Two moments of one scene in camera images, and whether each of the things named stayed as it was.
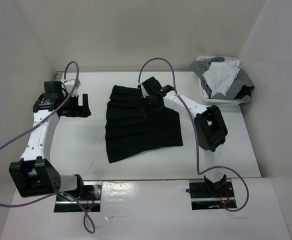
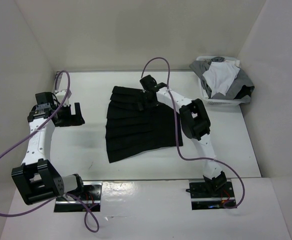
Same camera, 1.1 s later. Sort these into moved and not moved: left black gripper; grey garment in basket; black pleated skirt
Moved: left black gripper
Not moved: grey garment in basket; black pleated skirt
